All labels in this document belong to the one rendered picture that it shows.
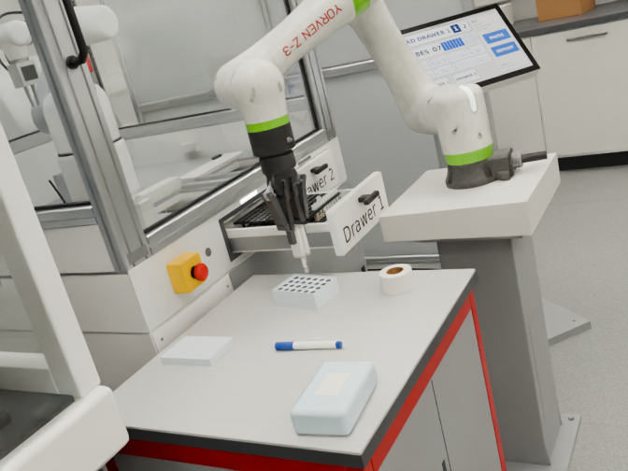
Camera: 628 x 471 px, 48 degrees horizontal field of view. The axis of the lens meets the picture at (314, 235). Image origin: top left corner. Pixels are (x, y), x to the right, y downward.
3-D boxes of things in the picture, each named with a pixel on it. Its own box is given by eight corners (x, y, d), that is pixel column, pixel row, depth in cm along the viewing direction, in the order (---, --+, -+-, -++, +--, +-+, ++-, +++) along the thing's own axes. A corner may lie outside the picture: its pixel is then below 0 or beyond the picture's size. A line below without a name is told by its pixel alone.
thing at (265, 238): (379, 207, 182) (375, 186, 180) (337, 248, 161) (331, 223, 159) (252, 218, 202) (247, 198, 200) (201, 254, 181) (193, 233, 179)
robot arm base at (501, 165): (550, 159, 183) (546, 136, 181) (546, 177, 170) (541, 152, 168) (451, 175, 194) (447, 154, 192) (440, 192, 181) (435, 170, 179)
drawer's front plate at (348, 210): (390, 210, 183) (380, 170, 179) (343, 256, 159) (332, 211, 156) (383, 211, 183) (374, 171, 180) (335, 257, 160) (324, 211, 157)
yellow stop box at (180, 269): (210, 279, 160) (201, 250, 158) (192, 293, 154) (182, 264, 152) (192, 279, 163) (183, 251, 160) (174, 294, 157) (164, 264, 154)
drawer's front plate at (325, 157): (339, 181, 223) (331, 148, 220) (296, 215, 200) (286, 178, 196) (335, 182, 224) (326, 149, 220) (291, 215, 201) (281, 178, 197)
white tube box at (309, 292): (340, 292, 155) (336, 277, 154) (318, 309, 150) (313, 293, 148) (298, 288, 163) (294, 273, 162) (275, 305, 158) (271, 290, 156)
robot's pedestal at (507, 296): (581, 419, 214) (548, 182, 191) (564, 484, 190) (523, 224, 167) (485, 410, 230) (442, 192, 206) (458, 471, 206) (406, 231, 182)
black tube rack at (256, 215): (345, 215, 182) (339, 191, 180) (315, 241, 168) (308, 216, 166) (274, 220, 194) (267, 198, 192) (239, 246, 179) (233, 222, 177)
